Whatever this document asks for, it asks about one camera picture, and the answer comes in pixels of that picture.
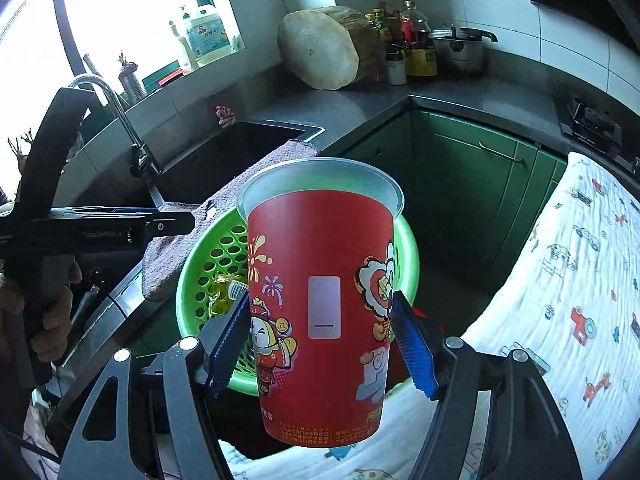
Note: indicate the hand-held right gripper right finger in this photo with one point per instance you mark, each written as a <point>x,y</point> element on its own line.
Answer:
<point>415,350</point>

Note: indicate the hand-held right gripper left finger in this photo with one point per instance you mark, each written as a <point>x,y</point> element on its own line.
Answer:
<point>227,350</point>

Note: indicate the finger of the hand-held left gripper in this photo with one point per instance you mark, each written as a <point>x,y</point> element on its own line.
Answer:
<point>170,222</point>

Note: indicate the yellow snack packet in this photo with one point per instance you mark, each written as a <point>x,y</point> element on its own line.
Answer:
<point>222,295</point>

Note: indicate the green plastic basket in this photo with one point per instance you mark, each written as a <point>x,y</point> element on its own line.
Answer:
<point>210,280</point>

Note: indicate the red cartoon paper cup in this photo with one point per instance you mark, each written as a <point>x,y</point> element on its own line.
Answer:
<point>320,240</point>

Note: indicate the person's left hand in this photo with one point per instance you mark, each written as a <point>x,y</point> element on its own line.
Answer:
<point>55,330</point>

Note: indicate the grey cloth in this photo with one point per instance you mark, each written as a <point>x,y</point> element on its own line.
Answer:
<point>200,210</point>

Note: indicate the dark kitchen sink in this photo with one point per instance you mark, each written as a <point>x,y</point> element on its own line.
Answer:
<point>225,150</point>

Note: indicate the steel faucet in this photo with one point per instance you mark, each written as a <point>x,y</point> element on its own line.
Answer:
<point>125,115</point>

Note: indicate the small red white object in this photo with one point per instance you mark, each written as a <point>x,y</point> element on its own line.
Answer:
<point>225,116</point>

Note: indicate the metal utensil cup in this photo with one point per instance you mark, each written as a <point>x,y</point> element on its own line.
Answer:
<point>134,82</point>

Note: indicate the printed white tablecloth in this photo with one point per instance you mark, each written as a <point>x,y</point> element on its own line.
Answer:
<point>550,310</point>

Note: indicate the green kitchen cabinets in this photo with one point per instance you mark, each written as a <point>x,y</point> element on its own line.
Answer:
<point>465,185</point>

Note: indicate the slim white bottle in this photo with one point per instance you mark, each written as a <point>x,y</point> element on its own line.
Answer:
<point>180,47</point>

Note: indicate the white detergent jug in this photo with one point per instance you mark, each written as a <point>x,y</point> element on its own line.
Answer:
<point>207,37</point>

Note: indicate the kitchen window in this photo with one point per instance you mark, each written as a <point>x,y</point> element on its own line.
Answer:
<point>125,0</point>

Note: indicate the round wooden chopping block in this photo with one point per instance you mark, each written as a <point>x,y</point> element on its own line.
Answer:
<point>320,50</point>

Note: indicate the small white seasoning jar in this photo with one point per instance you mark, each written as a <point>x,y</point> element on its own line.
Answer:
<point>396,72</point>

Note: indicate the black gas stove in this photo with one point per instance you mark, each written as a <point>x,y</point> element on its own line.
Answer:
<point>590,120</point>

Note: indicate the yellow cap sauce bottle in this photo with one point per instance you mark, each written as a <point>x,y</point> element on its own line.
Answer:
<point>380,22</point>

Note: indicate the large oil bottle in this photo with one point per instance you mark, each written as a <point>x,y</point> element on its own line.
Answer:
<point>417,55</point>

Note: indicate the steel pressure cooker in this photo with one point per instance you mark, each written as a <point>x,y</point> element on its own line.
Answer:
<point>457,52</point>

